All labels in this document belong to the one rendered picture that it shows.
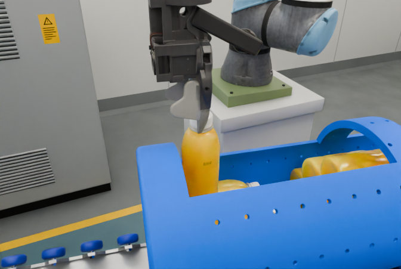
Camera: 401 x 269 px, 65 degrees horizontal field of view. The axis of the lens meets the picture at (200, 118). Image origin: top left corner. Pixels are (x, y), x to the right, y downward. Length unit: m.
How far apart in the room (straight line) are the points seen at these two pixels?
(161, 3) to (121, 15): 2.71
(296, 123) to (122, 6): 2.45
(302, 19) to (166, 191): 0.51
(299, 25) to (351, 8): 3.79
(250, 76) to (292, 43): 0.15
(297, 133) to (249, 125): 0.19
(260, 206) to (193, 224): 0.10
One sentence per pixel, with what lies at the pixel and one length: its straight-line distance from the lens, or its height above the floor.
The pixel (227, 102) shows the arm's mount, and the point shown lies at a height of 1.17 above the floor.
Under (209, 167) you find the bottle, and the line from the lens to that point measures 0.55.
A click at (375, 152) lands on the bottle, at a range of 0.68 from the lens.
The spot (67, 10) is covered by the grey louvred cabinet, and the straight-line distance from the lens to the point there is 1.81.
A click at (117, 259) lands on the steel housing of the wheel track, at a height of 0.93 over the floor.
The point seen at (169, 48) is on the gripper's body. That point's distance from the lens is 0.44.
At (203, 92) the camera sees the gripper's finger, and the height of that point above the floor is 1.33.
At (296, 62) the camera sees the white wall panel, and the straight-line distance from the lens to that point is 4.21.
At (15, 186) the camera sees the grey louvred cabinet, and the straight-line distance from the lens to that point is 2.24.
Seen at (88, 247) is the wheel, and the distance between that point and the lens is 0.73.
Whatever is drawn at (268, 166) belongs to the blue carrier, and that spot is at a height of 1.08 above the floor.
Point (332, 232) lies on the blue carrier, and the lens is 0.52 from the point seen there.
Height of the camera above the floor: 1.52
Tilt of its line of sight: 29 degrees down
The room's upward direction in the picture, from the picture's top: straight up
